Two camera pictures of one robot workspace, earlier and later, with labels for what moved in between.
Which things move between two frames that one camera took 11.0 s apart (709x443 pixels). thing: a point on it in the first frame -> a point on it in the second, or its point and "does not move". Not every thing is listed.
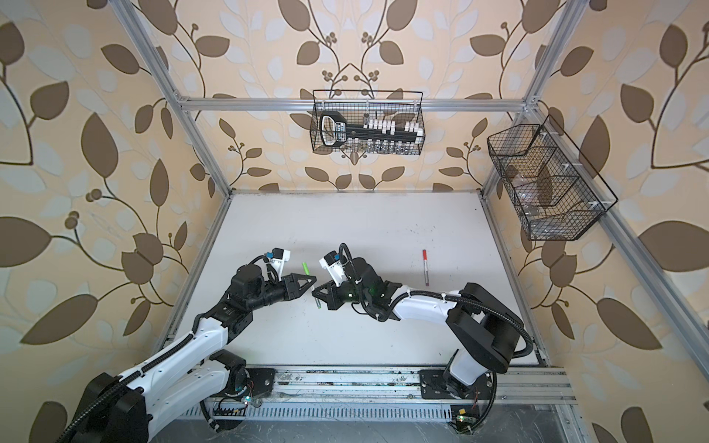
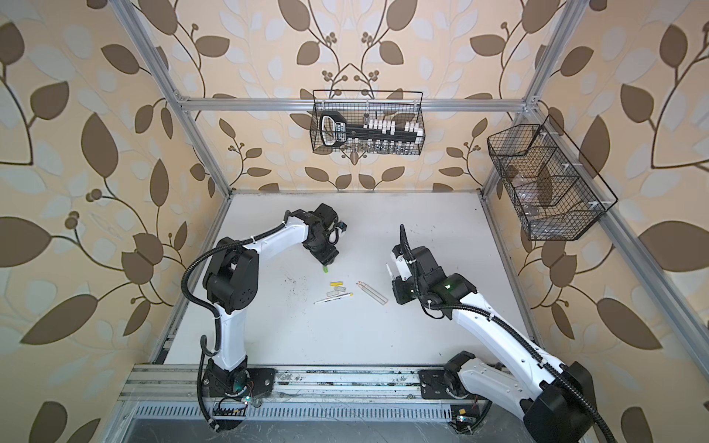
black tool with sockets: x=379 y=136 does not move
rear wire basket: x=372 y=122 does not move
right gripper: x=333 y=303 -> x=401 y=295
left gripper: x=292 y=290 -> x=329 y=255
